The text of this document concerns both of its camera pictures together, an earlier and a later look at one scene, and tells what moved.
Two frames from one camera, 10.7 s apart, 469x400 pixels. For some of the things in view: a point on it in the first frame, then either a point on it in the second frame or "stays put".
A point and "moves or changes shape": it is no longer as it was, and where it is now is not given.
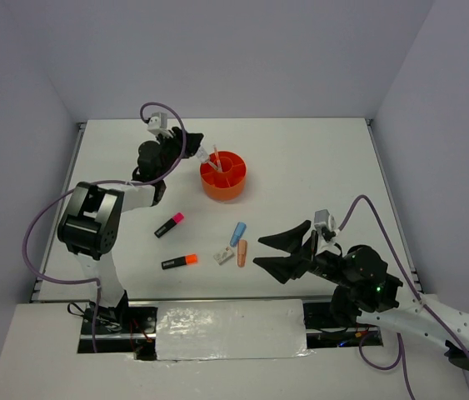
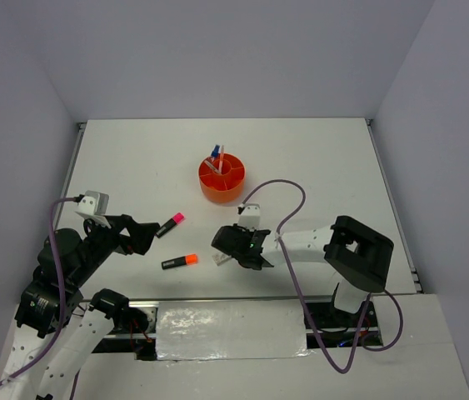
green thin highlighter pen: x=212 y=165 stays put
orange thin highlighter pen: x=217 y=161 moves or changes shape
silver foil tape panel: x=233 y=329 stays put
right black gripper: x=283 y=267 to x=241 y=229
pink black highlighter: x=177 y=218 stays put
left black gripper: x=177 y=139 to x=142 y=234
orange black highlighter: x=190 y=259 stays put
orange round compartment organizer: x=223 y=177 stays put
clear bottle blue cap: x=202 y=154 to x=215 y=152
